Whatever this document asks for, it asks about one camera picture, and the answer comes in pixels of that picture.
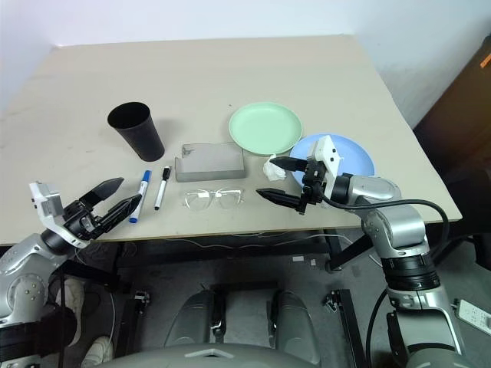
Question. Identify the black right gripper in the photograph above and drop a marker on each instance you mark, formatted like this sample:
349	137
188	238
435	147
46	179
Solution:
314	184

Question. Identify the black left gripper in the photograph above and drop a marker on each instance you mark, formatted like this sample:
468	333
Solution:
82	222

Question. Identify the white tissue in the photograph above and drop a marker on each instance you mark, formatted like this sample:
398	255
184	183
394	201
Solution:
274	172

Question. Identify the blue plate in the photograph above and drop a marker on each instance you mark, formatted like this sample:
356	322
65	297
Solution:
356	161

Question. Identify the clear frame glasses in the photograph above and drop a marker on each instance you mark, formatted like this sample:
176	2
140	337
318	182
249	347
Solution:
210	195

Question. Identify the translucent grey glasses case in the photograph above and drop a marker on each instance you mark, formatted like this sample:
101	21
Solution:
211	161

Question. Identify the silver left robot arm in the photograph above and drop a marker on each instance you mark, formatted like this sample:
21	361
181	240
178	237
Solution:
23	264

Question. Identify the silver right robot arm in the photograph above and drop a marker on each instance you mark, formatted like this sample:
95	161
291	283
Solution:
395	230

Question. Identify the blue whiteboard marker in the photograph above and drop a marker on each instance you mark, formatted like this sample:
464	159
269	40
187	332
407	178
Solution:
146	176

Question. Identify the black whiteboard marker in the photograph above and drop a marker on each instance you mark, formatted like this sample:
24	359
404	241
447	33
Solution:
161	191

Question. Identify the green plate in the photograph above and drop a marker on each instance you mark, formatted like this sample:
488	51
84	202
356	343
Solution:
264	126

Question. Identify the black plastic cup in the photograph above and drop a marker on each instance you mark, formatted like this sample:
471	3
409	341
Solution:
142	138

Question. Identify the black metal floor bar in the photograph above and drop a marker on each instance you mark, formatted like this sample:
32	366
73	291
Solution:
351	326
128	329

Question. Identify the grey right robot leg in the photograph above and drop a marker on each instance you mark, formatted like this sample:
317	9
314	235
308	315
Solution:
295	322

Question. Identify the grey robot leg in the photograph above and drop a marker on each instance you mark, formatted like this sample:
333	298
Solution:
192	318
295	322

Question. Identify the grey left robot leg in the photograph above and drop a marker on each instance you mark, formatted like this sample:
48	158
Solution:
192	318

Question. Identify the white sneaker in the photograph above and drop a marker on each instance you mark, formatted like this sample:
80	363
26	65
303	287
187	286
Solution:
97	350

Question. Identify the grey robot torso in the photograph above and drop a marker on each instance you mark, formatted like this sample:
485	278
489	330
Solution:
211	356

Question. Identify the white power strip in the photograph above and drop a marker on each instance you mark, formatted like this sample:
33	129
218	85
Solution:
473	312

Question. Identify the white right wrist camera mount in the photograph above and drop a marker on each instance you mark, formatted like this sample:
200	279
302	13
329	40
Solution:
326	153

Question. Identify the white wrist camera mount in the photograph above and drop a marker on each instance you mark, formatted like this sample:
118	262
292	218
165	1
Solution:
326	153
36	190

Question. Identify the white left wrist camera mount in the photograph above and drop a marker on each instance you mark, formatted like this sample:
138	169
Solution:
36	190

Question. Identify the black metal table frame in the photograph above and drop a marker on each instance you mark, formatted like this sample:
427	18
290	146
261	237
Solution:
230	255

